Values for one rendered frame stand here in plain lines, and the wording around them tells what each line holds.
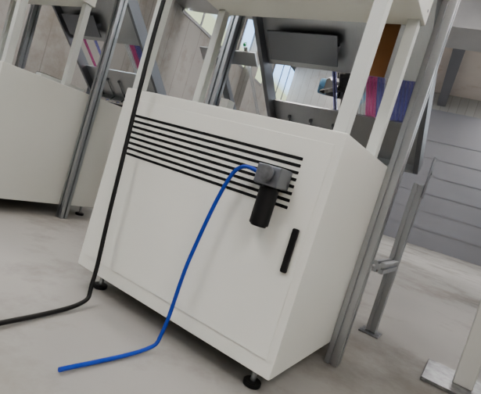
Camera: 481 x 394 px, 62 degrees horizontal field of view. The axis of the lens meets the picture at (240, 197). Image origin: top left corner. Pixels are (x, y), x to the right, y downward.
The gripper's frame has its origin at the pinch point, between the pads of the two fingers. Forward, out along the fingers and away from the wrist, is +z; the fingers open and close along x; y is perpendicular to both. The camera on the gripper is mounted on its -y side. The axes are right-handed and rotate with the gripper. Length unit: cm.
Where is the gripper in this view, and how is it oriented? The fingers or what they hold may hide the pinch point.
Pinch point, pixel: (335, 95)
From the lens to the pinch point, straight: 176.7
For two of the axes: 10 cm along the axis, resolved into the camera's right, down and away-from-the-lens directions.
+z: -5.9, 4.3, -6.8
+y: -0.3, -8.6, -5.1
